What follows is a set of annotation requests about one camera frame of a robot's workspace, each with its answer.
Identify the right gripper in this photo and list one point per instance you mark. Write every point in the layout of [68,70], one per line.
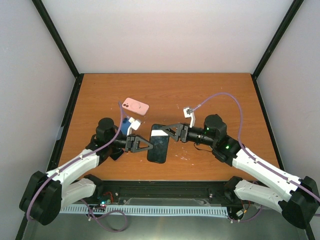
[181,132]

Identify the pink phone case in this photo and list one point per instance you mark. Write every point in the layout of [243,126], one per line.
[135,106]

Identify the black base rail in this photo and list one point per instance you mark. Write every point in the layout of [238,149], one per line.
[211,191]

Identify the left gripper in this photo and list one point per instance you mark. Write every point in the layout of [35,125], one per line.
[132,144]

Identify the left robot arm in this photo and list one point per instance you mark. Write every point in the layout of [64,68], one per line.
[47,193]

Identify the right black frame post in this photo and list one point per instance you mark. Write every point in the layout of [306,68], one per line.
[283,26]

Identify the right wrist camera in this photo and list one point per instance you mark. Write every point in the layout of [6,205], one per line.
[189,113]

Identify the left black frame post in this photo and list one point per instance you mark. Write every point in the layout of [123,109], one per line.
[42,11]

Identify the black frame post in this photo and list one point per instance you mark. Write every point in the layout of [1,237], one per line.
[42,11]
[283,26]

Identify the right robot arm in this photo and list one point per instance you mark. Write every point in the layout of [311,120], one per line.
[296,199]

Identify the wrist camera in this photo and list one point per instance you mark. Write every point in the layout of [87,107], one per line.
[134,125]
[189,113]

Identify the light blue cable duct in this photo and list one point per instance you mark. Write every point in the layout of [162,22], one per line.
[162,211]

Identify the black phone case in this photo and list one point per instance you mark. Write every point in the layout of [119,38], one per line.
[156,131]

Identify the dark red-edged phone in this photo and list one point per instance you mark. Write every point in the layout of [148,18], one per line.
[116,153]

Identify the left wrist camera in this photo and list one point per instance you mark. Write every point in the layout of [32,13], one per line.
[134,125]

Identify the blue phone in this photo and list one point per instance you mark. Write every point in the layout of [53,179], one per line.
[125,126]

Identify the black phone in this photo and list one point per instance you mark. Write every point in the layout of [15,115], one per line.
[160,148]

